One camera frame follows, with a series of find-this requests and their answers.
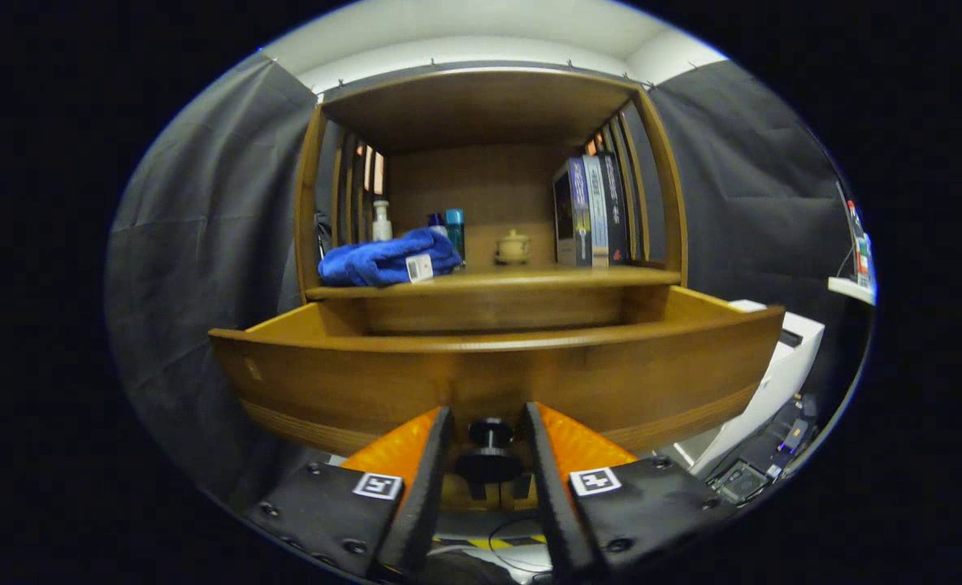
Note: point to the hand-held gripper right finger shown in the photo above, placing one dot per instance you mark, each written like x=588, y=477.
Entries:
x=550, y=496

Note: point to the black electronic device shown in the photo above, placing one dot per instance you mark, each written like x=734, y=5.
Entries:
x=761, y=463

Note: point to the white lotion bottle blue cap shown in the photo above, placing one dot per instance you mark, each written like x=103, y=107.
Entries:
x=437, y=223

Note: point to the white side shelf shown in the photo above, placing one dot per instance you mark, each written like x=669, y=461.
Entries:
x=851, y=288

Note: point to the blue spine book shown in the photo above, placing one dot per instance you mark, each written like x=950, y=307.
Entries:
x=570, y=215

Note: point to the black spine book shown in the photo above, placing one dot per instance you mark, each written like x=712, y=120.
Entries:
x=615, y=207

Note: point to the water bottle red label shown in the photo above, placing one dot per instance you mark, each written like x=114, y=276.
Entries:
x=857, y=244

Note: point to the black backdrop cloth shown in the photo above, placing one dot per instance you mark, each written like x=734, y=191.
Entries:
x=197, y=268

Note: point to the beige lidded tea cup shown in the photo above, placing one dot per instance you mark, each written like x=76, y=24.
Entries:
x=513, y=246

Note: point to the light spine book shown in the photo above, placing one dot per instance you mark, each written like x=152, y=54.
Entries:
x=597, y=211

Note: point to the teal bottle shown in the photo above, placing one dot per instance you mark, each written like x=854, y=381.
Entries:
x=456, y=231

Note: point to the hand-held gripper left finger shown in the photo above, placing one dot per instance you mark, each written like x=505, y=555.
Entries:
x=428, y=496

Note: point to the white pump bottle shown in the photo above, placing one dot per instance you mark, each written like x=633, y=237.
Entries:
x=381, y=227

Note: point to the blue towel with tag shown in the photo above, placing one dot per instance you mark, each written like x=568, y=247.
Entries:
x=367, y=264

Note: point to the wooden countertop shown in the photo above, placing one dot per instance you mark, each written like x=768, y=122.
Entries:
x=530, y=280

